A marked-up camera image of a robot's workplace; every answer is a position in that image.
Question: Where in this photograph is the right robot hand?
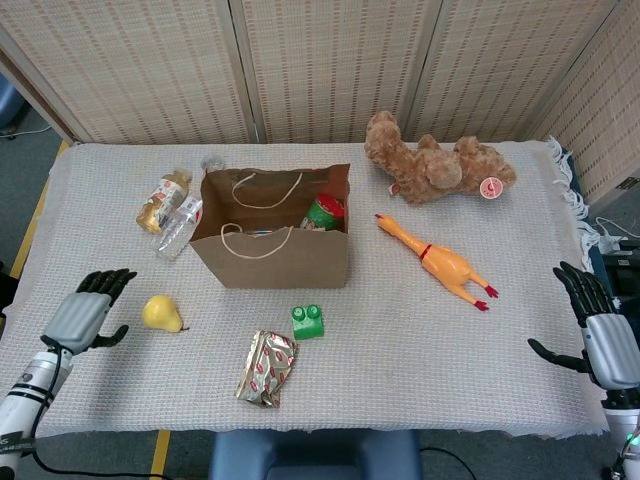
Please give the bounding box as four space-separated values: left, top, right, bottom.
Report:
527 260 640 391

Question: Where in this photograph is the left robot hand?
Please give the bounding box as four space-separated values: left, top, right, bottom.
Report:
39 268 139 356

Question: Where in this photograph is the yellow toy pear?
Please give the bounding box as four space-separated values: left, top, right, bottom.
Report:
142 294 191 334

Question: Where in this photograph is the shiny snack packet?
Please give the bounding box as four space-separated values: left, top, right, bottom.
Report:
234 329 300 410

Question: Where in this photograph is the green toy block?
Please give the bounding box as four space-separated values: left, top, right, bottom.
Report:
291 303 326 341

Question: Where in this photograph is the green chips can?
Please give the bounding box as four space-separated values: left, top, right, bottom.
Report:
299 193 347 234

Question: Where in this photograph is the small clear plastic bottle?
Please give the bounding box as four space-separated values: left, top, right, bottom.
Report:
154 196 204 261

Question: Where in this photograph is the amber tea bottle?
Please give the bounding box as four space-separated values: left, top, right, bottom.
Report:
137 168 194 235

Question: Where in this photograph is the brown paper shopping bag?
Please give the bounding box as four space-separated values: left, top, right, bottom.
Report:
189 163 351 290

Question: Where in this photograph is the black equipment box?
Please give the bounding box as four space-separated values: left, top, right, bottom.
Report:
597 249 640 306

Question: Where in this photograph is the yellow rubber chicken toy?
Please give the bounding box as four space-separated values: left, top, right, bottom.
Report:
374 212 500 313

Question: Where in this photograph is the white woven tablecloth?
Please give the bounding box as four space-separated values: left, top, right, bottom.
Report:
0 134 621 441

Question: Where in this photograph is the blue rounded chair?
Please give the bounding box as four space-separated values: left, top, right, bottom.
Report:
0 74 26 130

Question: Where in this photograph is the blue padded seat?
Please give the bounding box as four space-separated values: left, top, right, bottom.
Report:
207 428 422 480

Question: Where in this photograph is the brown plush teddy bear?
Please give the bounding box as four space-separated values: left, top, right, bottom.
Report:
363 110 518 206

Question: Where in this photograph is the bamboo folding screen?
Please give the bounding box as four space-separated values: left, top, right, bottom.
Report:
0 0 640 201

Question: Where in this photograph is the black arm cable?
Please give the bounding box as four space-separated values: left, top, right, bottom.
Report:
27 344 169 480

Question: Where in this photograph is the black floor cable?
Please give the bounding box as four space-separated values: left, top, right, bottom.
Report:
418 446 476 476

